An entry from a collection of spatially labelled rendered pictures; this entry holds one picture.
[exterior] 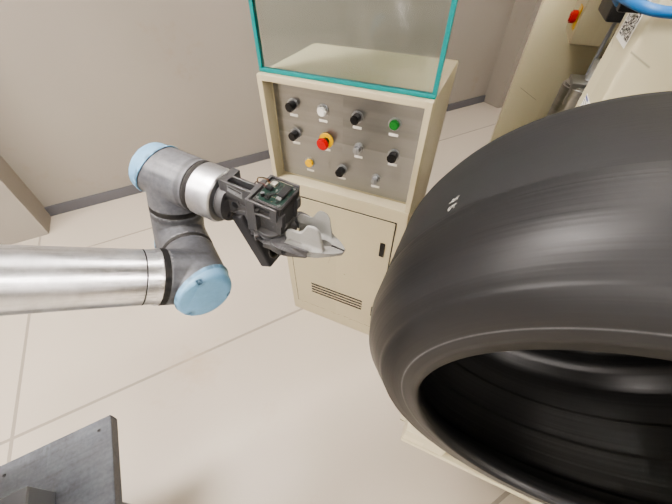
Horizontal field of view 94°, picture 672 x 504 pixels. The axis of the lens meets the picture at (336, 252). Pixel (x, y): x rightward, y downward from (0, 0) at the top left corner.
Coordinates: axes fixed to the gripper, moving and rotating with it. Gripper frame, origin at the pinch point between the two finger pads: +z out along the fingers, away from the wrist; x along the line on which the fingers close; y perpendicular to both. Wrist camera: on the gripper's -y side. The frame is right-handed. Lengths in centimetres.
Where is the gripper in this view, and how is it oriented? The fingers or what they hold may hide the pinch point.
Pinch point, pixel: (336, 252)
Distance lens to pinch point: 50.1
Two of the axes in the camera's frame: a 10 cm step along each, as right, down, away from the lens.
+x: 4.1, -6.6, 6.3
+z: 9.1, 3.8, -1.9
